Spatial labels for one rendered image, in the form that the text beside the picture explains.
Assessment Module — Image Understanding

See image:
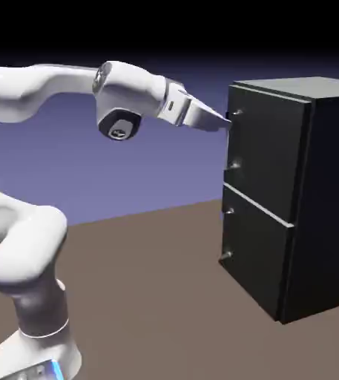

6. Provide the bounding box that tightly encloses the tall dark cabinet door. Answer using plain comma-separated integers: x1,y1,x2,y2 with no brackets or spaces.
223,84,312,223

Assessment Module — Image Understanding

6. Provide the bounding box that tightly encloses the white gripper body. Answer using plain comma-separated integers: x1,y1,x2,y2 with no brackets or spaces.
182,95,232,132

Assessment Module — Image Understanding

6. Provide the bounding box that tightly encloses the dark cabinet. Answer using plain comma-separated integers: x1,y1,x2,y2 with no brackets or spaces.
218,76,339,325

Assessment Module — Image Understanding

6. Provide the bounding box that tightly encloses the short dark door handle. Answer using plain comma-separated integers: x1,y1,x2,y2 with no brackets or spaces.
218,207,235,261

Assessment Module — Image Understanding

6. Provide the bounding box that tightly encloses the long dark door handle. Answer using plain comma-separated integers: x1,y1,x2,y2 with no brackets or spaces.
223,108,243,171

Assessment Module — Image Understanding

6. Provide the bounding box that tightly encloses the short dark cabinet door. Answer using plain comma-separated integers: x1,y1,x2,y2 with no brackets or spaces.
218,183,294,322

